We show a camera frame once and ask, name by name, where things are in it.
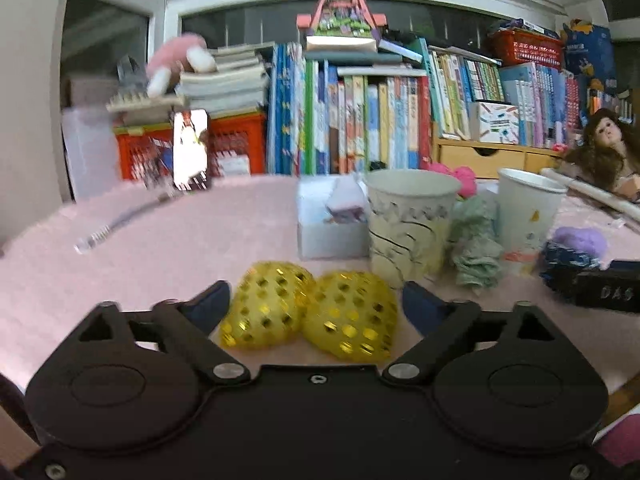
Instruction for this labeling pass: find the white cardboard box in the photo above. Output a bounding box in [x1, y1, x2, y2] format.
[296, 174, 370, 260]

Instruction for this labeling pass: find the yellow sequin bow plush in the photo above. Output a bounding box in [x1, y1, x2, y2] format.
[219, 261, 398, 363]

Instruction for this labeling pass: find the pink plush rabbit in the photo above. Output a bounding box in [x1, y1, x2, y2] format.
[145, 32, 217, 99]

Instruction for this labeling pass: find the red basket on books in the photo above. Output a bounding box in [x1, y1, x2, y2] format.
[487, 29, 563, 70]

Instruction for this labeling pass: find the row of children books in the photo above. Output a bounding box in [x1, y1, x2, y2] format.
[266, 39, 637, 176]

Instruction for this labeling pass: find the grey lanyard strap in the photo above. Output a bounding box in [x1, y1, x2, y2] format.
[72, 190, 174, 255]

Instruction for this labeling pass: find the wooden drawer organizer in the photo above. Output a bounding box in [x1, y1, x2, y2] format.
[433, 138, 562, 180]

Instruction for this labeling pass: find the white pvc pipe frame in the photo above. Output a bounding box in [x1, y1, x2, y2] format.
[540, 168, 640, 229]

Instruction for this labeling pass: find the pink tablecloth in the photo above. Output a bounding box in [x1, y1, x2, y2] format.
[1, 177, 639, 392]

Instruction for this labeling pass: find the pink bow plush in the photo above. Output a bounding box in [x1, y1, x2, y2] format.
[428, 162, 477, 200]

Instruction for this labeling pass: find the doodled paper cup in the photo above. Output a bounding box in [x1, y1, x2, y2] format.
[364, 169, 461, 289]

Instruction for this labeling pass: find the white cloth hat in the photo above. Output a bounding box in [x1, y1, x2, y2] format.
[326, 174, 368, 223]

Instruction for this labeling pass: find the triangular toy house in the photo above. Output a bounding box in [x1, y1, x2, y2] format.
[296, 0, 386, 49]

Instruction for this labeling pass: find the green checkered cloth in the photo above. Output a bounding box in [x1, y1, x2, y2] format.
[448, 192, 503, 289]

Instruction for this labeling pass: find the white boxed card set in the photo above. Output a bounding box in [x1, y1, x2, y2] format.
[469, 101, 520, 145]

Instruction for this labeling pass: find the red plastic crate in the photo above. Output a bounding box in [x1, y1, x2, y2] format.
[113, 112, 266, 181]

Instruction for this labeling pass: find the smartphone on stand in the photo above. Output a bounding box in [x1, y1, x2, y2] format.
[172, 110, 209, 192]

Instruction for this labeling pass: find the stack of paper books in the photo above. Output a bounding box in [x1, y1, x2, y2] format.
[106, 42, 275, 117]

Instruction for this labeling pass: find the white paper cup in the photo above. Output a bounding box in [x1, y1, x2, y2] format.
[497, 168, 568, 275]

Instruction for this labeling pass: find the blue cardboard box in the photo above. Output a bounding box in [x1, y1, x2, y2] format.
[562, 20, 617, 94]

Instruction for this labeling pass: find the brown haired doll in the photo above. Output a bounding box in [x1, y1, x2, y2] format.
[565, 108, 639, 203]

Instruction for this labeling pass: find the dark blue patterned cloth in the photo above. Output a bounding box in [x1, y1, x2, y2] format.
[539, 240, 600, 281]

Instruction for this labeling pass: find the purple plush toy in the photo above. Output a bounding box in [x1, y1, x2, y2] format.
[552, 226, 608, 259]

